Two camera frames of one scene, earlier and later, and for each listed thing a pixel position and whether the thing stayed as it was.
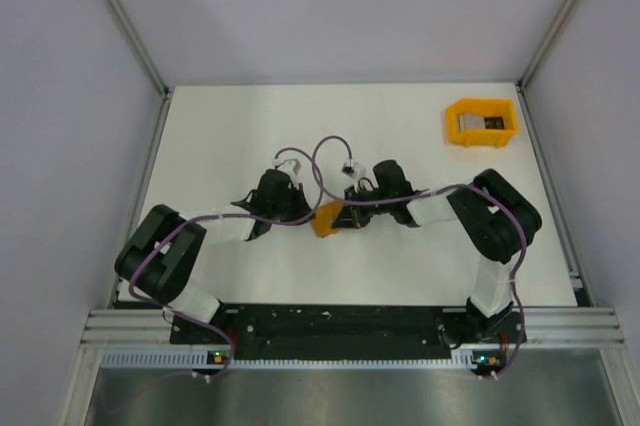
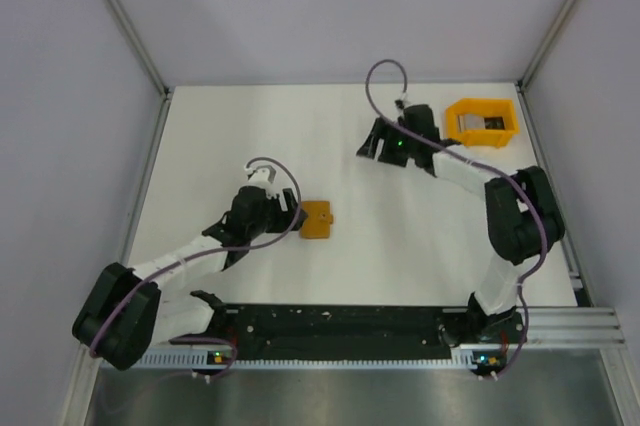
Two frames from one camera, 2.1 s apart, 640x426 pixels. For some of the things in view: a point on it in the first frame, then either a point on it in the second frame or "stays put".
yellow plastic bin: (494, 107) stays put
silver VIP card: (470, 122) stays put
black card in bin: (494, 122) stays put
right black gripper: (351, 218) -> (382, 131)
